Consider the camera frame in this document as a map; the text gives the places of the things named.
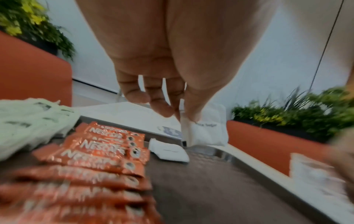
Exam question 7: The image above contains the person's right hand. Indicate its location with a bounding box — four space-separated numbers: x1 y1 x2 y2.
326 125 354 197

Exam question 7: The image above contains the person's left hand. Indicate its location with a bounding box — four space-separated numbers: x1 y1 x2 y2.
76 0 280 123

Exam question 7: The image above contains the white sugar sachet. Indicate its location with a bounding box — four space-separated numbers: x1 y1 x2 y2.
180 98 229 148
148 138 190 163

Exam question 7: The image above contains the white paper sachet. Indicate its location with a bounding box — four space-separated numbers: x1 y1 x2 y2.
290 152 350 199

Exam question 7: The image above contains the green plant with yellow flowers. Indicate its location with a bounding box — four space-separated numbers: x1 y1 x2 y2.
231 86 354 144
0 0 77 61

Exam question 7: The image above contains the orange planter box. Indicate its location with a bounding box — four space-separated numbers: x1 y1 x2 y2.
226 120 336 178
0 30 73 108

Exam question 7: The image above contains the brown tray with metal rim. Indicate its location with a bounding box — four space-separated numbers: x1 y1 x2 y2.
0 139 354 224

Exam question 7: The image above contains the row of orange coffee sachets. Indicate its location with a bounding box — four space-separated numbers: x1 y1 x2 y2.
0 121 164 224

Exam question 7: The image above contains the pile of pale green packets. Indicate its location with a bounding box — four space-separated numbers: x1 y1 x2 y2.
0 98 81 162

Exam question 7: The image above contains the thin black cable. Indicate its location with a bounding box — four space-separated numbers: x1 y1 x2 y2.
308 0 347 90

